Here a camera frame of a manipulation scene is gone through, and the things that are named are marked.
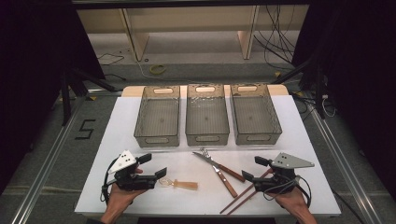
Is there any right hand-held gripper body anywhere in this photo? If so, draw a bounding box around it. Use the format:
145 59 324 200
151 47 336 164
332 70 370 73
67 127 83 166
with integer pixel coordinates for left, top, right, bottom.
252 152 316 194

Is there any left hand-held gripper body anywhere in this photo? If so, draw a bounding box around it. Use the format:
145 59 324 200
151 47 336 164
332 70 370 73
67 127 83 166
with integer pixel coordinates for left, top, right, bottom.
106 149 158 191

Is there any brown wooden chopstick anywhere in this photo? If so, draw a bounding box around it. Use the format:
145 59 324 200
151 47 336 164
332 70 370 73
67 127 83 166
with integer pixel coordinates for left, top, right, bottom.
226 189 260 217
219 167 275 215

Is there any wooden-handled steel fork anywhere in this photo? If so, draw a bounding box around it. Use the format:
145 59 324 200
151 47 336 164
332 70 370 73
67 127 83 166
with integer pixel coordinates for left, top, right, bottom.
199 147 239 199

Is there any clear spoon with tan handle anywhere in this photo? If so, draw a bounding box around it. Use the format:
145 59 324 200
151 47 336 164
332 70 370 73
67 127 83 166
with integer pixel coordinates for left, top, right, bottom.
159 176 199 191

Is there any grey translucent plastic bin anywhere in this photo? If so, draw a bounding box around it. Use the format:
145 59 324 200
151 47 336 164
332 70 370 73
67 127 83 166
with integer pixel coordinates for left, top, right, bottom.
185 83 231 147
134 85 181 148
229 83 283 146

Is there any person's left hand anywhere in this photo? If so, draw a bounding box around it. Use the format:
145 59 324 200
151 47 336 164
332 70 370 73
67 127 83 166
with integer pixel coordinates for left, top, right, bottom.
106 183 148 217

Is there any person's right hand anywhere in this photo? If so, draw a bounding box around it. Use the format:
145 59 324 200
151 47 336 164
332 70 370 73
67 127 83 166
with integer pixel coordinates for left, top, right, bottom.
269 189 312 217

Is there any white table sheet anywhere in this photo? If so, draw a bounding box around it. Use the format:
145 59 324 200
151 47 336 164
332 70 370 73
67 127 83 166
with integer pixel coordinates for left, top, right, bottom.
74 94 342 217

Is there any black metal stand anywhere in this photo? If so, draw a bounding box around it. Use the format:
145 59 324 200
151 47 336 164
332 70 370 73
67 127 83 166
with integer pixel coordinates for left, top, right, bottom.
60 66 120 125
270 55 328 119

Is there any yellow tape roll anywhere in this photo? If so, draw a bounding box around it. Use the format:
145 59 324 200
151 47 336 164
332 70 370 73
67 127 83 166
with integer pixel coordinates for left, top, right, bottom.
148 63 167 76

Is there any black curtain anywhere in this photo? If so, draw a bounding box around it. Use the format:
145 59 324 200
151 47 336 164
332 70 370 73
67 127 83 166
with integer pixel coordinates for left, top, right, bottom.
0 0 106 194
292 0 396 190

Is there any beige desk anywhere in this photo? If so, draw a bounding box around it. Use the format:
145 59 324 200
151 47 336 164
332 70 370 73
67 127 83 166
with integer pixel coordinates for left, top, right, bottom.
76 4 309 62

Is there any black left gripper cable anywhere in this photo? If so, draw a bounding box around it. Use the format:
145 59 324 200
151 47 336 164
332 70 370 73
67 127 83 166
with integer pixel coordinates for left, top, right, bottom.
100 161 116 203

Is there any grey and black gripper cable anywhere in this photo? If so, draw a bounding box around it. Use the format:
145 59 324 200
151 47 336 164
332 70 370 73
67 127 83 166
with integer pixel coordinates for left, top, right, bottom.
262 175 312 208

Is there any aluminium floor rail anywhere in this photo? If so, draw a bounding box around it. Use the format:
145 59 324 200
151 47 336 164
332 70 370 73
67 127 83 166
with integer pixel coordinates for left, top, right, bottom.
306 102 384 224
10 96 88 224

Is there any short white cable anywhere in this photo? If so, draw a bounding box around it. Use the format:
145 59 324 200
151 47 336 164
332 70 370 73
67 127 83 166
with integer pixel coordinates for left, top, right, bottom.
320 94 337 119

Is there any white floor cable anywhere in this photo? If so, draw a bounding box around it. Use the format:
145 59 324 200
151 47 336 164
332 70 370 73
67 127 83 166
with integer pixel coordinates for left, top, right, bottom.
134 59 188 83

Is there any thin black floor cable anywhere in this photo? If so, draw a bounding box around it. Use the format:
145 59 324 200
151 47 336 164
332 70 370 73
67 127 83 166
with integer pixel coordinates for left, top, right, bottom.
96 52 125 66

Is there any bundle of black cables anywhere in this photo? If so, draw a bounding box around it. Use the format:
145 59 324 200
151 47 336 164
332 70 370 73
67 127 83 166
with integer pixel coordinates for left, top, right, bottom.
253 4 297 69

